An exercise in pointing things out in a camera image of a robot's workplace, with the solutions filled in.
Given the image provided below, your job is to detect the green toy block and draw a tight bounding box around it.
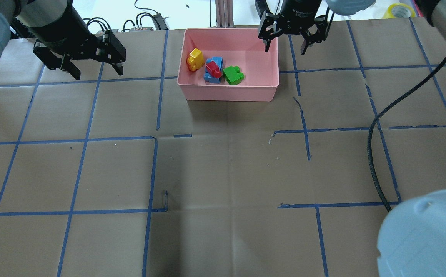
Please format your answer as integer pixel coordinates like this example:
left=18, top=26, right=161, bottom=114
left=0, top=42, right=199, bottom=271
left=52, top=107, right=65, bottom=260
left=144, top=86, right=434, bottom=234
left=223, top=65, right=245, bottom=85

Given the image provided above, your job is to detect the black power adapter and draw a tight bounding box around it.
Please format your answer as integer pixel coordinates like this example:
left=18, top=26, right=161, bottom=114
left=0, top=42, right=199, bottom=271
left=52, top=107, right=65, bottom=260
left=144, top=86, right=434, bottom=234
left=254, top=0, right=270, bottom=19

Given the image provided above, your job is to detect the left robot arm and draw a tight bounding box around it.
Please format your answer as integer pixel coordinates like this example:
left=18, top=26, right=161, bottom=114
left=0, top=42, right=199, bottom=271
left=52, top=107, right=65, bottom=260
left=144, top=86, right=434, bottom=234
left=0, top=0, right=126, bottom=80

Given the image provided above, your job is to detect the black usb hub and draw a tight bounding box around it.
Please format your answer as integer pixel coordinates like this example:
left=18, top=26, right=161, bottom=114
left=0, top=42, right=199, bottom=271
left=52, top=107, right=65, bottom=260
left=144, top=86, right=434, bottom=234
left=151, top=13, right=169, bottom=30

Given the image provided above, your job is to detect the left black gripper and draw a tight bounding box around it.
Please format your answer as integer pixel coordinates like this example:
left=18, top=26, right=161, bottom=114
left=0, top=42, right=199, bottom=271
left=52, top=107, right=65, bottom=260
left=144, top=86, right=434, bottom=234
left=33, top=30, right=126, bottom=80

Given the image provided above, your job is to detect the aluminium frame post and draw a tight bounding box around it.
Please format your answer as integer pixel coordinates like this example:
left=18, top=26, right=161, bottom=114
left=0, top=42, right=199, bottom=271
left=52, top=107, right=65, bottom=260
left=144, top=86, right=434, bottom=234
left=215, top=0, right=234, bottom=28

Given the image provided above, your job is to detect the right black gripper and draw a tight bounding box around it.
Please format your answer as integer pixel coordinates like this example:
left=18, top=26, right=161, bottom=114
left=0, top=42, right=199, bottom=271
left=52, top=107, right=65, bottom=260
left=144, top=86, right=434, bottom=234
left=258, top=11, right=332, bottom=55

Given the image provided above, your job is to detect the black braided cable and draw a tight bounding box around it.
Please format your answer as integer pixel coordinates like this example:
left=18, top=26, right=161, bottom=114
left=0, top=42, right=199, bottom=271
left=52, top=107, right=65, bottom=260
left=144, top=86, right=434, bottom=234
left=368, top=50, right=446, bottom=213

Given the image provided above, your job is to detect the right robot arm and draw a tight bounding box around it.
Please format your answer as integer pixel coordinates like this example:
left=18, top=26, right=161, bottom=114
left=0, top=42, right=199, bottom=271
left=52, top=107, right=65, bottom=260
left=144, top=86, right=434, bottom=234
left=233, top=18, right=446, bottom=277

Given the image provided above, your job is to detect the blue toy block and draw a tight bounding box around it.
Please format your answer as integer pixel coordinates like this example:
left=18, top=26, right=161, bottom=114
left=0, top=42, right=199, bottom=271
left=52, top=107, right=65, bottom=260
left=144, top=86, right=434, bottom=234
left=203, top=56, right=223, bottom=84

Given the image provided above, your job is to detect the yellow toy block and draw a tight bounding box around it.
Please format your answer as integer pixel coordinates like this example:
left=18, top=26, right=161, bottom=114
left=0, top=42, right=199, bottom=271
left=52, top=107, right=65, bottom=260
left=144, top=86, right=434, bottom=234
left=186, top=48, right=205, bottom=72

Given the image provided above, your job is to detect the yellow tape roll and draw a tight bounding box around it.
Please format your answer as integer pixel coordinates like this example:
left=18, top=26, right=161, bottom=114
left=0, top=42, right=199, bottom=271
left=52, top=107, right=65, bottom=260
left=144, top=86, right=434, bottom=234
left=382, top=2, right=416, bottom=19

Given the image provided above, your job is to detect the red toy block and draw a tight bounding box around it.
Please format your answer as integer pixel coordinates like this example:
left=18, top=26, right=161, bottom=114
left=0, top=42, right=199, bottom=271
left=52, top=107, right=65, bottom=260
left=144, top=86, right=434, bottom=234
left=205, top=60, right=223, bottom=78

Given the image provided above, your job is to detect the pink plastic box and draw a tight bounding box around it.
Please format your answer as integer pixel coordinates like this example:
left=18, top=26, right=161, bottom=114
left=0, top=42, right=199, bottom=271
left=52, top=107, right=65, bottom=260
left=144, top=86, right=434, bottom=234
left=177, top=28, right=279, bottom=102

